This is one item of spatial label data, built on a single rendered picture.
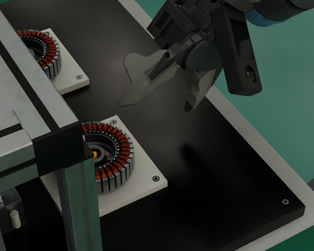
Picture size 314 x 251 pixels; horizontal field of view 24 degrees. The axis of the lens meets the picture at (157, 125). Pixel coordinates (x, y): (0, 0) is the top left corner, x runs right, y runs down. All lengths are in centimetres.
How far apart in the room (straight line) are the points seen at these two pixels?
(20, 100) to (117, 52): 59
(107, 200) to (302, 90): 141
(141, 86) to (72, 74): 26
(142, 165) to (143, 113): 12
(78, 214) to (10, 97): 15
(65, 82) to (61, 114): 53
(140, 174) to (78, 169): 33
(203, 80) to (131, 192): 18
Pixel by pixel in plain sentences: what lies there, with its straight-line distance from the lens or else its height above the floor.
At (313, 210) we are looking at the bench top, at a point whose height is 75.
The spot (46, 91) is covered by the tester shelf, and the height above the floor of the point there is 112.
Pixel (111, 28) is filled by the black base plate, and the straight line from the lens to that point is 127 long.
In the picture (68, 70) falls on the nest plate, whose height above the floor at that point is 78.
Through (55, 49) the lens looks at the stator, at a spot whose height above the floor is 82.
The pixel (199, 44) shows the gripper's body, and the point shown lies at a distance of 93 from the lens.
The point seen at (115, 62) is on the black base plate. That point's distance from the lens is 120.
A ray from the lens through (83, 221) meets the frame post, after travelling 76.
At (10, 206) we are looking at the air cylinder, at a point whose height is 82.
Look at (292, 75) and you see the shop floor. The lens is 236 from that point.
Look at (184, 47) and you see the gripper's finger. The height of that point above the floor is 96.
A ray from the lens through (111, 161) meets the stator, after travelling 99.
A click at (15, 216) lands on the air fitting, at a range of 95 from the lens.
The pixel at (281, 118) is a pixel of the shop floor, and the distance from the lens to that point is 222.
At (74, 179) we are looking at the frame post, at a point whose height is 103.
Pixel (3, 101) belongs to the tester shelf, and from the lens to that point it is 65.
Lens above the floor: 155
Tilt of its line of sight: 46 degrees down
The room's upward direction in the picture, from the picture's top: straight up
